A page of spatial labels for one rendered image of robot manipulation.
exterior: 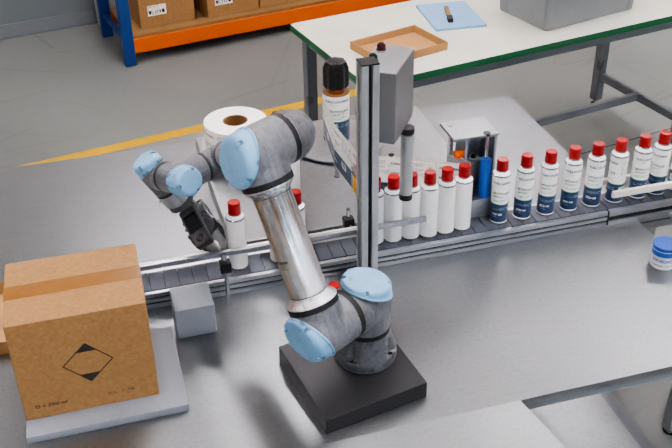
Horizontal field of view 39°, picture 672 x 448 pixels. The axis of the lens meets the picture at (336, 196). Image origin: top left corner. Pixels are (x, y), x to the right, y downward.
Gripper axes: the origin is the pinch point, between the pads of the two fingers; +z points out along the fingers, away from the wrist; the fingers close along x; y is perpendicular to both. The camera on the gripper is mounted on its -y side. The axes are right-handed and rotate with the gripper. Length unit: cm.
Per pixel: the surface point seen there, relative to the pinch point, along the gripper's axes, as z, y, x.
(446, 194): 24, -2, -58
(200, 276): 1.2, -1.3, 8.8
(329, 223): 21.3, 13.4, -26.0
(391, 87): -23, -17, -60
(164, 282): -3.0, -0.3, 17.4
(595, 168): 47, -2, -98
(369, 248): 14.4, -15.4, -33.3
